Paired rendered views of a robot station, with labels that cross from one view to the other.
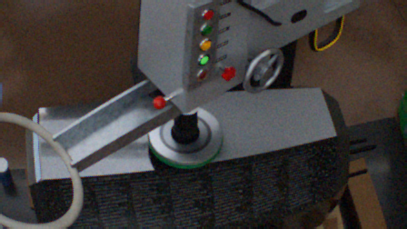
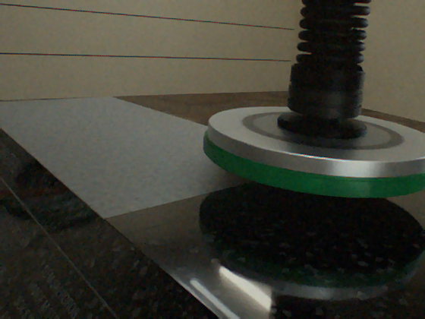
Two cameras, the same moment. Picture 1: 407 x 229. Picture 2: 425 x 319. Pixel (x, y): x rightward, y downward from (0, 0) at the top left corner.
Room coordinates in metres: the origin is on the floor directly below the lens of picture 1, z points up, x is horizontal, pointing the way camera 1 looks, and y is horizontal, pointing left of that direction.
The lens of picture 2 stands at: (1.54, 0.37, 0.95)
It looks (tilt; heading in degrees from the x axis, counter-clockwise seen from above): 13 degrees down; 239
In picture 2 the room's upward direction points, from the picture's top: 5 degrees clockwise
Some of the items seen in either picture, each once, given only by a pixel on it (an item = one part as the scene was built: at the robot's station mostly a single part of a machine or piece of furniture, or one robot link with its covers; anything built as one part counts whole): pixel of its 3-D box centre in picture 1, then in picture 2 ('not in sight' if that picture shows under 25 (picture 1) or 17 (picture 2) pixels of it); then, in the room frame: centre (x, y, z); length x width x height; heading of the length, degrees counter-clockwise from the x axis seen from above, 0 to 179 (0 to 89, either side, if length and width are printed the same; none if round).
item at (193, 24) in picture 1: (201, 41); not in sight; (1.14, 0.02, 1.35); 0.08 x 0.03 x 0.28; 133
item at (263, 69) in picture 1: (255, 62); not in sight; (1.27, -0.12, 1.18); 0.15 x 0.10 x 0.15; 133
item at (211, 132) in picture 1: (184, 134); (320, 134); (1.27, 0.05, 0.85); 0.21 x 0.21 x 0.01
